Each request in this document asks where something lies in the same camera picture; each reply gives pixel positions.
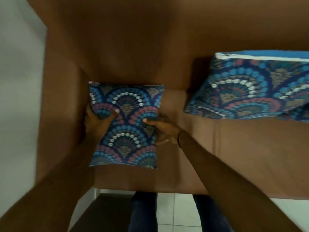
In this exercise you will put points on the brown sofa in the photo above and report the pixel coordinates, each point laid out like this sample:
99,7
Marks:
149,45

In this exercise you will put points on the person's left leg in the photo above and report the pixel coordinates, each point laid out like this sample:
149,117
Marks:
144,212

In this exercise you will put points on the person's right thumb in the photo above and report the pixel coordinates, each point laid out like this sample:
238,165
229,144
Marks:
152,122

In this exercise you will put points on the dark wrist thread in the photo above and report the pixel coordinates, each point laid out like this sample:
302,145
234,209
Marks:
179,140

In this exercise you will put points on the person's leg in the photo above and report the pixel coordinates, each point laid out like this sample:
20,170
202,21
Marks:
144,212
212,215

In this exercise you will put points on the large blue patterned cushion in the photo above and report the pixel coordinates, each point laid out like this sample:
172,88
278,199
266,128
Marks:
248,91

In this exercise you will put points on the person's left forearm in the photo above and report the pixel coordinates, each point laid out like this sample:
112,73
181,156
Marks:
50,186

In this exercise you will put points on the person's right hand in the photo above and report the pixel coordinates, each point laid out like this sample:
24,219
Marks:
169,131

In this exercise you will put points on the person's right forearm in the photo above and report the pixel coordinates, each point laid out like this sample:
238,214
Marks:
231,186

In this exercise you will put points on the small blue patterned cushion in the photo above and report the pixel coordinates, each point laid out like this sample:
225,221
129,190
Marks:
130,132

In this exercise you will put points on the person's right leg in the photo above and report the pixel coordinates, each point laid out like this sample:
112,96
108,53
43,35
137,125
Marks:
212,215

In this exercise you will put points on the person's left hand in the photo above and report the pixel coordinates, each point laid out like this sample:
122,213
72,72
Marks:
96,128

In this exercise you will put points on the person's left thumb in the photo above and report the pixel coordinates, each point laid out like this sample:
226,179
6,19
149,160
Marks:
113,114

